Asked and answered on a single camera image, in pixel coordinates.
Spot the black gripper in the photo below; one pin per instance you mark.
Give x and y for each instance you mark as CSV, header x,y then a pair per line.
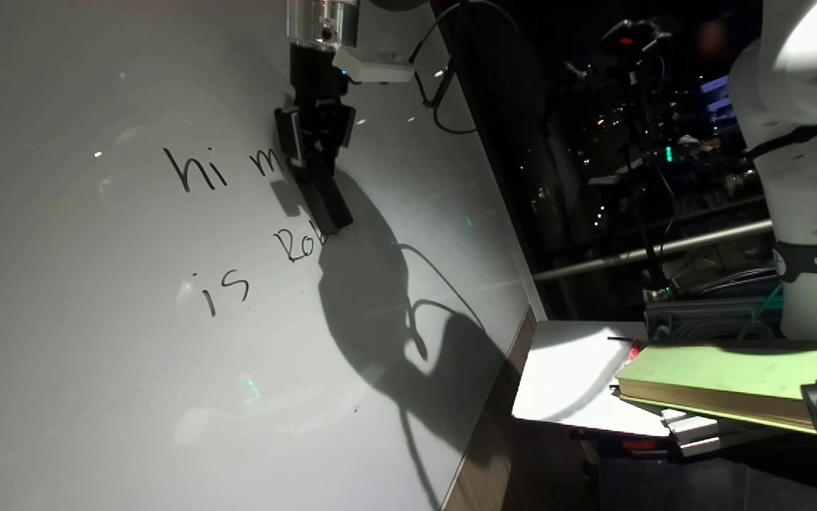
x,y
318,89

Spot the large white whiteboard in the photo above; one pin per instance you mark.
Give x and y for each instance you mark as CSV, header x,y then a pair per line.
x,y
97,377

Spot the small white platform board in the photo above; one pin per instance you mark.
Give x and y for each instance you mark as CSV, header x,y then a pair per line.
x,y
567,387

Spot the blue lit monitor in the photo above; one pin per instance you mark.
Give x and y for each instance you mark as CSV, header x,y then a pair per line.
x,y
718,99

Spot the person in background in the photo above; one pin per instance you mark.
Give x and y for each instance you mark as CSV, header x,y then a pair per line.
x,y
716,44

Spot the black base block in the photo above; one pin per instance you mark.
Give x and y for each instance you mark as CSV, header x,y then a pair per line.
x,y
711,316

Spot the silver grey box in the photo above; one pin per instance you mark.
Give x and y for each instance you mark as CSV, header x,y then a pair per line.
x,y
693,434

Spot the green hardcover book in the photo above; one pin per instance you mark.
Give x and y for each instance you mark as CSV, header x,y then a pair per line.
x,y
738,377

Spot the black camera on tripod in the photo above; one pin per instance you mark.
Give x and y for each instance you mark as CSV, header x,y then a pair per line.
x,y
638,37

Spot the silver metal rail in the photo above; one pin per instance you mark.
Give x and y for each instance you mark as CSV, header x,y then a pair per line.
x,y
653,247

